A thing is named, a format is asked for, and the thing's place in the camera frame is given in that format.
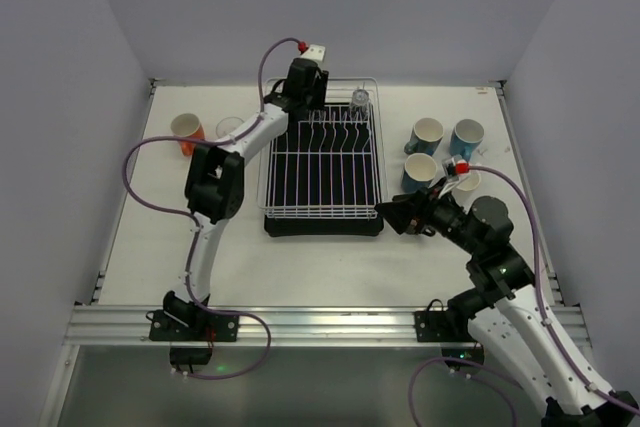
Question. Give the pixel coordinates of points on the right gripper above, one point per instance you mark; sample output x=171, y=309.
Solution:
x=420, y=214

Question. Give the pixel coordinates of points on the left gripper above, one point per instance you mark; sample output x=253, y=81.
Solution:
x=310, y=98

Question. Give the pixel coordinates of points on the grey-blue faceted cup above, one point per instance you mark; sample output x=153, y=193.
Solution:
x=426, y=136

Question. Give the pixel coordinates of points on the clear faceted glass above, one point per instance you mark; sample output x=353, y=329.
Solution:
x=227, y=126

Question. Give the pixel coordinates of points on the dark blue mug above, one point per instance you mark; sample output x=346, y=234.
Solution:
x=466, y=137

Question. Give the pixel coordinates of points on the orange cup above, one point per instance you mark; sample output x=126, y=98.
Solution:
x=187, y=125

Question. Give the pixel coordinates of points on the white faceted cup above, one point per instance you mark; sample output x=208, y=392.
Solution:
x=468, y=183

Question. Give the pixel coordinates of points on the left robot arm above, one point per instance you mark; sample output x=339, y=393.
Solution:
x=215, y=184

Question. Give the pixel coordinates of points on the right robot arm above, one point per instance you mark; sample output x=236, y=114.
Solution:
x=503, y=313

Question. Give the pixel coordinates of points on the black drip tray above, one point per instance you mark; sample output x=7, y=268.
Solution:
x=279, y=228

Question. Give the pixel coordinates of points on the right controller box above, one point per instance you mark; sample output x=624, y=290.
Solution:
x=468, y=360

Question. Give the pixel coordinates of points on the controller box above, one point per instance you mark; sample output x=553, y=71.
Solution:
x=468, y=360
x=189, y=359

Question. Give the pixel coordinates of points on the left controller box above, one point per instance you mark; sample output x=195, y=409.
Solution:
x=189, y=359

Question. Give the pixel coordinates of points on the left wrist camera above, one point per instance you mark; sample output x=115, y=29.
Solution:
x=313, y=52

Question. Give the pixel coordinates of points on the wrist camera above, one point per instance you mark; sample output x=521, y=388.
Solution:
x=313, y=52
x=455, y=169

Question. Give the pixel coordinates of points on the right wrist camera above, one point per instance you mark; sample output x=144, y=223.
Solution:
x=455, y=169

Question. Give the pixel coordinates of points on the white wire dish rack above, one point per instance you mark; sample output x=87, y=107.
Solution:
x=327, y=167

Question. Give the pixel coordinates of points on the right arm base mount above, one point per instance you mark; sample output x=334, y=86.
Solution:
x=444, y=322

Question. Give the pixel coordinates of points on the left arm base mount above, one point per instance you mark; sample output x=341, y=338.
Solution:
x=206, y=328

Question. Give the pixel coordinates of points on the aluminium rail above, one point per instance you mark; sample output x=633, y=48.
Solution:
x=110, y=325

